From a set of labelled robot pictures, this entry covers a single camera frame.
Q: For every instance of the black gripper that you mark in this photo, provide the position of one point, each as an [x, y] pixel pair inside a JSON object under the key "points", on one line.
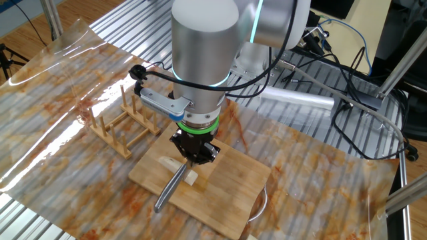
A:
{"points": [[197, 146]]}

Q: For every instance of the steel cleaver knife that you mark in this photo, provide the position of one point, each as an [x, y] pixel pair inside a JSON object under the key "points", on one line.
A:
{"points": [[170, 188]]}

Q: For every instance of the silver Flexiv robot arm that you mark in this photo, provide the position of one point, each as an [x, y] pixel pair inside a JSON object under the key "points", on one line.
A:
{"points": [[200, 66]]}

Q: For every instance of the long white radish piece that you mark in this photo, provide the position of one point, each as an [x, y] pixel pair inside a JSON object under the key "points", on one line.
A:
{"points": [[166, 162]]}

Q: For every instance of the wooden cutting board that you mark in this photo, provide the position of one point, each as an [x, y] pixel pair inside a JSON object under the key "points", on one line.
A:
{"points": [[227, 193]]}

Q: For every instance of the wooden peg knife rack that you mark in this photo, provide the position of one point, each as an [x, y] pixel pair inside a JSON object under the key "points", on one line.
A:
{"points": [[125, 153]]}

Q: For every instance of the clear plastic film roll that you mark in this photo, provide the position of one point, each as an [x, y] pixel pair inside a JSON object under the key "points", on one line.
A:
{"points": [[297, 98]]}

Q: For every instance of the marble pattern table mat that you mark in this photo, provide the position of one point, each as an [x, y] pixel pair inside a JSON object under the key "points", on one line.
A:
{"points": [[66, 200]]}

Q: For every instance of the metal clamp stand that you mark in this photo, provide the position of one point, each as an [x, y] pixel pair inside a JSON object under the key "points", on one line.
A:
{"points": [[315, 40]]}

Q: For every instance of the cream cabinet panel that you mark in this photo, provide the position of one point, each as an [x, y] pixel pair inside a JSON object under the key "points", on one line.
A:
{"points": [[343, 53]]}

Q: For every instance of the black flat screen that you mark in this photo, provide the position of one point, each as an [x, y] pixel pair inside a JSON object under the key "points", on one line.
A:
{"points": [[333, 8]]}

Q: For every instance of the black tripod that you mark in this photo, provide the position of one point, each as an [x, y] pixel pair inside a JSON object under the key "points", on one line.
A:
{"points": [[6, 63]]}

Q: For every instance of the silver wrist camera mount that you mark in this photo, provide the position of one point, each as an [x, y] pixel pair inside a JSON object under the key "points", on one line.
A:
{"points": [[163, 105]]}

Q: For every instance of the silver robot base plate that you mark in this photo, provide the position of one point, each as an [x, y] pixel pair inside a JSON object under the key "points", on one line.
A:
{"points": [[247, 66]]}

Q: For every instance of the aluminium frame post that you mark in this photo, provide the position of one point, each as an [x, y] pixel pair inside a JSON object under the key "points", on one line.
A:
{"points": [[403, 63], [407, 196], [53, 16]]}

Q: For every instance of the aluminium table edge rail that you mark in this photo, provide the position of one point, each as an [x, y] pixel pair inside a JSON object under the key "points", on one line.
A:
{"points": [[405, 200]]}

